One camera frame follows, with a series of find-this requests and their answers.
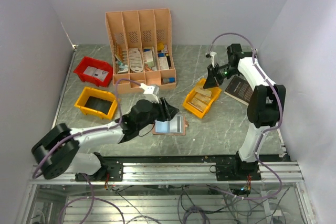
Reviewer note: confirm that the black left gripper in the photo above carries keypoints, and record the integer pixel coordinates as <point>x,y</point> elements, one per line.
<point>167,112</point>

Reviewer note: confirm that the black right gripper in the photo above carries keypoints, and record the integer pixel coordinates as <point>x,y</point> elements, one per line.
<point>212,80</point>

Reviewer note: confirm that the pink leather card holder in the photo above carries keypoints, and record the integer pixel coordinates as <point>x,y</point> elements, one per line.
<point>176,126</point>

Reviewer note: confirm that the yellow bin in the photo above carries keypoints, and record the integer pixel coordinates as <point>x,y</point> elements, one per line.
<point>96,102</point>
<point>192,94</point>

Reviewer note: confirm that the card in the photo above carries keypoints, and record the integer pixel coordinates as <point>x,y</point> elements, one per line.
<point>200,105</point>
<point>204,92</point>

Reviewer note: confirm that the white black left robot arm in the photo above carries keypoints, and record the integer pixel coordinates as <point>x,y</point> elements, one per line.
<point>58,151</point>

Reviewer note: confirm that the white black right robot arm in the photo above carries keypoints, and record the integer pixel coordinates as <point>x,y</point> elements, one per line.
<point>265,109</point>

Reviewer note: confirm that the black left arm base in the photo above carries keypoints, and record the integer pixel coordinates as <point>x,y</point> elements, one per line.
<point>111,170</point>

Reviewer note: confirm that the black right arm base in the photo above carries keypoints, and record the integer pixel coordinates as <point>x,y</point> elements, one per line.
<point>237,171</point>

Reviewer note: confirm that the cards in red bin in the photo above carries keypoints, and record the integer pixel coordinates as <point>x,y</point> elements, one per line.
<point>96,73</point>

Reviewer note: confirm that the black book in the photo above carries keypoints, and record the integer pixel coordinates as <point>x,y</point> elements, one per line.
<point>240,90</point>

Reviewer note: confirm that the blue grey cylinder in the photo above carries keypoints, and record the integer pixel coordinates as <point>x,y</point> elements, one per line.
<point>168,80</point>

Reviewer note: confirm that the white box in organizer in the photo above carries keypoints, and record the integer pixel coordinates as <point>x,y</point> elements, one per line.
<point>148,58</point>

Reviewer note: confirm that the white oval perforated board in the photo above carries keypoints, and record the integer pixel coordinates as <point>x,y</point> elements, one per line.
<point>135,60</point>

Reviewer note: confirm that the peach plastic desk organizer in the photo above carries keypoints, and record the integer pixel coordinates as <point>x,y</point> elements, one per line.
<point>147,29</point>

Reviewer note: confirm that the red plastic bin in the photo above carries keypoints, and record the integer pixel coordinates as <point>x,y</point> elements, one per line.
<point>87,61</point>

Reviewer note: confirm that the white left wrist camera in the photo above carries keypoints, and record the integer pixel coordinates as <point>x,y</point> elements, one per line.
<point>151,92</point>

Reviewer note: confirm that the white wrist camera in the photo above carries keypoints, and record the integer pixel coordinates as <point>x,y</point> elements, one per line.
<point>213,57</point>
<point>151,92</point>

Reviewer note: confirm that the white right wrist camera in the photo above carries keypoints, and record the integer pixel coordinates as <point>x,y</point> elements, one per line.
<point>213,57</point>

